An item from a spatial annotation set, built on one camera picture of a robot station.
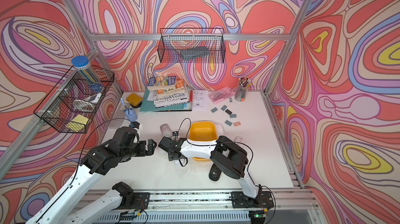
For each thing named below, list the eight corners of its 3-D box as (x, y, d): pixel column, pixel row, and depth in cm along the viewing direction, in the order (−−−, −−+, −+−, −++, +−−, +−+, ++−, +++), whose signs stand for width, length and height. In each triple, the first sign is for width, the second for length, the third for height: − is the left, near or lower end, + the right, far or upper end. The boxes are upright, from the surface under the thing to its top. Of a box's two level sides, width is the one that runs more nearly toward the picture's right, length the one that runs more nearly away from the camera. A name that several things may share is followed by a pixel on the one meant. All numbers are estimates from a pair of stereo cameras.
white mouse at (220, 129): (217, 136, 99) (218, 133, 96) (215, 125, 104) (215, 122, 101) (224, 135, 99) (224, 132, 96) (221, 124, 104) (221, 121, 101)
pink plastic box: (213, 104, 115) (213, 102, 113) (207, 93, 122) (207, 91, 120) (236, 97, 119) (236, 95, 118) (229, 87, 126) (229, 85, 125)
